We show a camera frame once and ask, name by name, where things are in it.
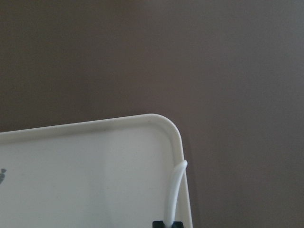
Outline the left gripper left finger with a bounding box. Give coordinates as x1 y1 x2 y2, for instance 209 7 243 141
152 220 166 228

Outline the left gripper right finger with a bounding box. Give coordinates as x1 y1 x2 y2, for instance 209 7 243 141
171 221 183 228

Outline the beige rabbit print tray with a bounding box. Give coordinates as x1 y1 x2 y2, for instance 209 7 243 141
0 114 184 228

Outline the white ceramic spoon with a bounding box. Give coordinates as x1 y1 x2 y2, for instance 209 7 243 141
163 160 188 228

